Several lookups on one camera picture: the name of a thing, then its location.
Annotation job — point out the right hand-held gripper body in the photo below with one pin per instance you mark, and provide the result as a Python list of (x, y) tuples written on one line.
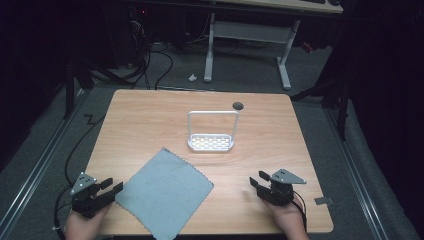
[(280, 191)]

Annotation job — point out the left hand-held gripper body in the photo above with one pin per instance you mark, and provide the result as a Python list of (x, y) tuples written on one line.
[(87, 199)]

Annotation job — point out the person's left hand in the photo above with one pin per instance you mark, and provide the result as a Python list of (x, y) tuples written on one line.
[(83, 226)]

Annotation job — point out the person's right hand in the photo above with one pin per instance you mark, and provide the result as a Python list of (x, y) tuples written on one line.
[(288, 220)]

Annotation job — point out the grey tape strip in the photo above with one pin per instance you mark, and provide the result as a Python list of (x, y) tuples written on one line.
[(323, 200)]

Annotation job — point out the grey cloth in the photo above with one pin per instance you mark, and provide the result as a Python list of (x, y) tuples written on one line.
[(165, 195)]

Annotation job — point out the dark round table grommet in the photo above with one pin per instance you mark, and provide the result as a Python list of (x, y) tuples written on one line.
[(237, 106)]

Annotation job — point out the black metal stand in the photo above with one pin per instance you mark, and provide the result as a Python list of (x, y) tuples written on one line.
[(69, 86), (342, 110)]

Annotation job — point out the white paper scrap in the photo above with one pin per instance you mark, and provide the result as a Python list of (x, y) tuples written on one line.
[(192, 77)]

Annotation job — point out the small red object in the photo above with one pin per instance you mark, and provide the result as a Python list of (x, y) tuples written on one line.
[(307, 47)]

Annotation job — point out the white-framed desk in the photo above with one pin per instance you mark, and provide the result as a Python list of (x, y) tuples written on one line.
[(250, 31)]

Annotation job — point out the metal floor rail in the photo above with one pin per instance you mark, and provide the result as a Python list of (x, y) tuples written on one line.
[(358, 176), (36, 168)]

